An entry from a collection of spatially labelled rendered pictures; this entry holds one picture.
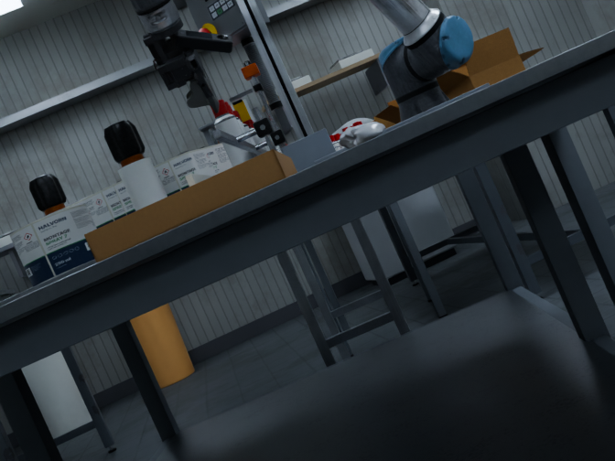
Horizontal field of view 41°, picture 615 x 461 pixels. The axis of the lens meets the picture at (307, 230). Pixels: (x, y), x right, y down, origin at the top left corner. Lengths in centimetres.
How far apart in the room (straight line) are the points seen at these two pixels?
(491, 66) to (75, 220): 225
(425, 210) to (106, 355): 278
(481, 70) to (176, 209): 286
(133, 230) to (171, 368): 530
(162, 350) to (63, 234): 427
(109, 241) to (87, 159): 590
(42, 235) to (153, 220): 106
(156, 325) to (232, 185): 529
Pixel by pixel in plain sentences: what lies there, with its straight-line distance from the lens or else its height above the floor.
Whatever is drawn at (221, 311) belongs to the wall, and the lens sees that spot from 688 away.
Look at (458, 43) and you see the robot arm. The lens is 205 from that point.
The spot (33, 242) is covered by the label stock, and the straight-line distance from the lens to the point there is 211.
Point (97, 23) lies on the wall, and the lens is 716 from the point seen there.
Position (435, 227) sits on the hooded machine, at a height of 26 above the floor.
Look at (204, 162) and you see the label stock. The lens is 238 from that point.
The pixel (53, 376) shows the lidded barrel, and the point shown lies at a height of 43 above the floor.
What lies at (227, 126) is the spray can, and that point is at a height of 102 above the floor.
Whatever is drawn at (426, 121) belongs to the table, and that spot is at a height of 82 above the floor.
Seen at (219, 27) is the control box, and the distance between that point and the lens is 230.
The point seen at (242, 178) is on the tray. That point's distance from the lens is 103.
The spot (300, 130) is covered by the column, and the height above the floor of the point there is 98.
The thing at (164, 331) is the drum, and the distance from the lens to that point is 631.
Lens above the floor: 79
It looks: 1 degrees down
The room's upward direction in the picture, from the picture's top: 24 degrees counter-clockwise
